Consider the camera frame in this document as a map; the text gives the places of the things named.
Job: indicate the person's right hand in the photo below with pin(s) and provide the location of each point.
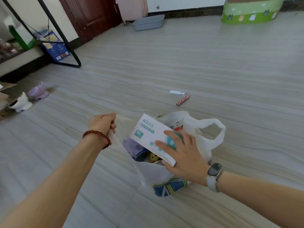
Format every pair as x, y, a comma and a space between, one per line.
187, 157

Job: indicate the person's left hand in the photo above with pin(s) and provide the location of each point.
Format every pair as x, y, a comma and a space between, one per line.
101, 123

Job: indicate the person's right middle finger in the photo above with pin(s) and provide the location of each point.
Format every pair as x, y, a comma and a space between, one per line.
172, 137

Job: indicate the person's left fingers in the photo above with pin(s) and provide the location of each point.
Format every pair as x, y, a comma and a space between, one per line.
111, 125

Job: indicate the person's right thumb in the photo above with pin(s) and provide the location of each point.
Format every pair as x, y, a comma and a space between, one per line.
167, 165

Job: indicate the white teal box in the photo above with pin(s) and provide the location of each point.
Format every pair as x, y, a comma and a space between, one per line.
148, 137

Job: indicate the white plastic bag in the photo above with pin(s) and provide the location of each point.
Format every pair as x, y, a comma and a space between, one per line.
201, 137

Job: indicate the person's right forearm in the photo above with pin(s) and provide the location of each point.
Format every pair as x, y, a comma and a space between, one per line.
261, 199

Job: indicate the person's left forearm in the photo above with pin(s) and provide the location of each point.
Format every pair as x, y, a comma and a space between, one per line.
51, 185

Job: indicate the yellow smiley ball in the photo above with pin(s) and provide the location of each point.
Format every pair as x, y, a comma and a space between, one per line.
154, 157

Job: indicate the blue striped cloth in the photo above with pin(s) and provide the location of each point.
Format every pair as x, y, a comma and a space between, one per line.
169, 187

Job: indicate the pink patterned tube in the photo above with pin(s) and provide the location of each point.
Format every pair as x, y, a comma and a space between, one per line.
182, 100

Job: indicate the white tube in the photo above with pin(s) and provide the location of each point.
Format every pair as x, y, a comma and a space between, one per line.
177, 92

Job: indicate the white smartwatch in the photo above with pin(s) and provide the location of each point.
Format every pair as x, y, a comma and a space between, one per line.
214, 176

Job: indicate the purple ceramic animal pot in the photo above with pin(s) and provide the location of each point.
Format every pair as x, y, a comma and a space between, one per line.
39, 91

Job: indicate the white ceramic animal pot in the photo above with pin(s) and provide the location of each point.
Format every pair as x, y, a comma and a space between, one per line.
21, 103

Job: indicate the blue printed bag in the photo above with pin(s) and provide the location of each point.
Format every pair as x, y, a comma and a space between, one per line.
55, 47

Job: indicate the black metal rack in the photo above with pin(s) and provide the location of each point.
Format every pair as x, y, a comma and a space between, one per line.
61, 40

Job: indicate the grey plastic tray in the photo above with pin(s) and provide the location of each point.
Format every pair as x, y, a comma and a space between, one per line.
148, 22

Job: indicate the brown cardboard box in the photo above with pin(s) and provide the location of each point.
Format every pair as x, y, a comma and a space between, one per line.
4, 98

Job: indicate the brown wooden door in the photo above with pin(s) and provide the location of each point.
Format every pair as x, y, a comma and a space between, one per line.
90, 16

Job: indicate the green white bag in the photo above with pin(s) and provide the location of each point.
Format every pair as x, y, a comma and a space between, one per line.
20, 35

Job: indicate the green cardboard cat scratcher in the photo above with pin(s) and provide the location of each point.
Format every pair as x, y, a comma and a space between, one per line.
251, 10

